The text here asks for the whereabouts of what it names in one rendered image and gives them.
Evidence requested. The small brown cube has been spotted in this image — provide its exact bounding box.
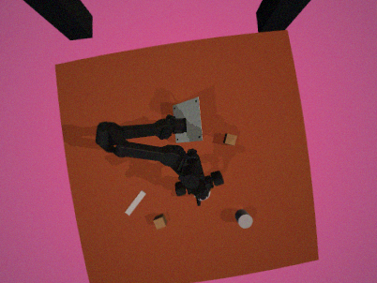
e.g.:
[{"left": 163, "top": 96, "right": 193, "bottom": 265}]
[
  {"left": 223, "top": 133, "right": 237, "bottom": 145},
  {"left": 153, "top": 215, "right": 167, "bottom": 229}
]

